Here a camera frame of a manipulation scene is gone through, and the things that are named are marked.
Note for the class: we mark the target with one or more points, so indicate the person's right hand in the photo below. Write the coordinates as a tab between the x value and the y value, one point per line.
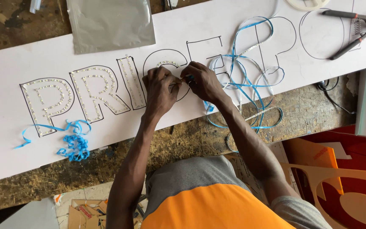
206	84

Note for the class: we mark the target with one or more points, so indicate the person's left hand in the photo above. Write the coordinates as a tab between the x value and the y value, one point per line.
157	92

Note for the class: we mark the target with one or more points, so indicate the person's left fingers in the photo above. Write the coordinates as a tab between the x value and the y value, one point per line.
162	74

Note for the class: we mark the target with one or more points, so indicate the person's right fingers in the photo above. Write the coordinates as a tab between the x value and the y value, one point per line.
194	70

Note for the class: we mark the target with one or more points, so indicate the blue-backed led strip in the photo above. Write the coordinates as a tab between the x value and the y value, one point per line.
249	85

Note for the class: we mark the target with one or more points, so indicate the stuck white led strip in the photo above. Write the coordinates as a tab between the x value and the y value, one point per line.
167	62
48	109
131	82
89	77

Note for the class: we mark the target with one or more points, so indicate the silver foil bag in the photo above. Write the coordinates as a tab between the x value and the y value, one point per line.
110	24

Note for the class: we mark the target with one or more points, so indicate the blue backing tape curls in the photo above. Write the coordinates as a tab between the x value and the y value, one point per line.
75	144

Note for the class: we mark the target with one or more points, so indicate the white plastic reel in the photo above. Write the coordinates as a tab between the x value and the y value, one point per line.
307	4

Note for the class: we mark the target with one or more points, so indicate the orange and grey shirt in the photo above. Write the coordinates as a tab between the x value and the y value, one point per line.
208	206

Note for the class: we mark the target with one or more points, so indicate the orange acrylic sheet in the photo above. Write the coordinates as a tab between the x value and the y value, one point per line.
310	152

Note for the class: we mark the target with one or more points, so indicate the clear glue stick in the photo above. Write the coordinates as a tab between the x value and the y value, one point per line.
35	4

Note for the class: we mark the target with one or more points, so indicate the white sign board with letters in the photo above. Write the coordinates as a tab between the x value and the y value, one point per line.
8	63

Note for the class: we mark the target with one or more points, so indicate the heap of cardboard scraps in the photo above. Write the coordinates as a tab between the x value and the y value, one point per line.
84	213

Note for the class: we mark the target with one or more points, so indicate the grey board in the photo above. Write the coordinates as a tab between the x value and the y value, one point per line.
33	216

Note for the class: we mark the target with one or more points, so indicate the peach acrylic letter cutout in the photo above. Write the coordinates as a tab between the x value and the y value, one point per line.
361	206

